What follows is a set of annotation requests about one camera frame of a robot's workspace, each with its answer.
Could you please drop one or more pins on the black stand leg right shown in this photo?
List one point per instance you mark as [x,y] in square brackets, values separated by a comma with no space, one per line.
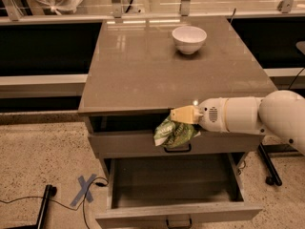
[273,177]

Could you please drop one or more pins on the black stand leg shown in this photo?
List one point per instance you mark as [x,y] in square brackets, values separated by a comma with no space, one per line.
[273,177]
[49,193]

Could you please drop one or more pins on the metal railing post left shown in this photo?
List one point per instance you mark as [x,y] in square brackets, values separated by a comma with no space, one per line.
[13,12]

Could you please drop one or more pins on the black top drawer handle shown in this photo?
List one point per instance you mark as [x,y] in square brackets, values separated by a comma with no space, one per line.
[181,149]

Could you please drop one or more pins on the black drawer handle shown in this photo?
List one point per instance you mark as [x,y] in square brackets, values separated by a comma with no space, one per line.
[181,149]
[179,224]

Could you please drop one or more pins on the grey drawer cabinet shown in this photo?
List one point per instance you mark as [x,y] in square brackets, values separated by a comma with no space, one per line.
[137,76]

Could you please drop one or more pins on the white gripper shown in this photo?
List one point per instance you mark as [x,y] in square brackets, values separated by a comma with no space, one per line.
[212,114]

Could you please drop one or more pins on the open grey middle drawer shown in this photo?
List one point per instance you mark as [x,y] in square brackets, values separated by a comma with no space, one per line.
[147,191]

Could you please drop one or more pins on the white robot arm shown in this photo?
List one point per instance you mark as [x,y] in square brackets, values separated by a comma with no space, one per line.
[281,113]

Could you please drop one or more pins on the blue tape cross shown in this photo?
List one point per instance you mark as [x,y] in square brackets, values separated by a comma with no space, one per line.
[84,190]

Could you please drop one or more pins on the green jalapeno chip bag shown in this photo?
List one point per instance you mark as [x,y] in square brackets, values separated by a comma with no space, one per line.
[171,134]

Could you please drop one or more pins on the grey top drawer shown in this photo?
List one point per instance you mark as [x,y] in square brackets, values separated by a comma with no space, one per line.
[141,144]

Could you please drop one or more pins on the black middle drawer handle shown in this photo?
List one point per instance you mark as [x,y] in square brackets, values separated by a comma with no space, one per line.
[179,224]

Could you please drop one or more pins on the black stand leg left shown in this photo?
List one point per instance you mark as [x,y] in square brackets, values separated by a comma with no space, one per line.
[49,193]

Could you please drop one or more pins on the metal railing post centre-left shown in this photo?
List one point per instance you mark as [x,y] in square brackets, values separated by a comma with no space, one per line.
[116,8]

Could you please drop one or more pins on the white ceramic bowl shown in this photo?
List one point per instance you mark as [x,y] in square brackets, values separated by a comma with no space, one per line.
[188,39]

